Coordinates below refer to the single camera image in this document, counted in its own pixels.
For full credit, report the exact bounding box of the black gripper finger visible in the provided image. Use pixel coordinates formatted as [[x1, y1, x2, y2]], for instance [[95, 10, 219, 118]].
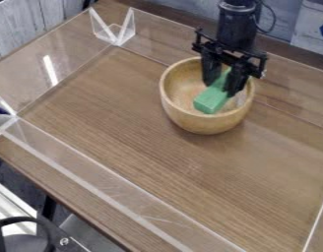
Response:
[[223, 62, 250, 97], [202, 50, 222, 87]]

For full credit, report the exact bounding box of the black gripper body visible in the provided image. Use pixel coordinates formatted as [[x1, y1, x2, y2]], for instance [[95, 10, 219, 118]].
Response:
[[192, 28, 269, 79]]

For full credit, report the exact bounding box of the brown wooden bowl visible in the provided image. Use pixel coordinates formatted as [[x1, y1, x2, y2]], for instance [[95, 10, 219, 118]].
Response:
[[159, 56, 255, 135]]

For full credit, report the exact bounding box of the green rectangular block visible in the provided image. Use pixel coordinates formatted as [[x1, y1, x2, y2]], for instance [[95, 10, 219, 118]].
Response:
[[194, 68, 230, 114]]

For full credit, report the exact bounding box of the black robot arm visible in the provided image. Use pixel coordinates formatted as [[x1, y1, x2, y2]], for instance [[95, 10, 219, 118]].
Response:
[[192, 0, 269, 97]]

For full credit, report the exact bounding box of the white box with blue mark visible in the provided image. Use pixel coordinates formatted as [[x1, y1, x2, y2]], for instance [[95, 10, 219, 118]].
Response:
[[290, 0, 323, 55]]

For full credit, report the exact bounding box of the clear acrylic table barrier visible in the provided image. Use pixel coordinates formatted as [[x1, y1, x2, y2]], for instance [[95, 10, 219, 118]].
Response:
[[0, 0, 323, 252]]

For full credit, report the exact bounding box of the black table leg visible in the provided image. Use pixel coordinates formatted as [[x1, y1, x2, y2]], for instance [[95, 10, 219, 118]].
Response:
[[41, 196, 57, 221]]

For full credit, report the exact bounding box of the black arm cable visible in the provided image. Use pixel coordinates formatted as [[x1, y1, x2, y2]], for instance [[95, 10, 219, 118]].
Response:
[[255, 0, 279, 35]]

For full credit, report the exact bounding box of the clear acrylic corner bracket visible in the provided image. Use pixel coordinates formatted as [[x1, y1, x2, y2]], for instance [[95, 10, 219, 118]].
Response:
[[88, 8, 135, 46]]

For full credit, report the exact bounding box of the grey metal base plate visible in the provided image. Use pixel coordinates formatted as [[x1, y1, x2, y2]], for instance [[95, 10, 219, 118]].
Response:
[[53, 214, 124, 252]]

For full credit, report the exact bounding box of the black cable loop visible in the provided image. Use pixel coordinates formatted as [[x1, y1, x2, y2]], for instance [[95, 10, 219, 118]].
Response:
[[0, 216, 55, 252]]

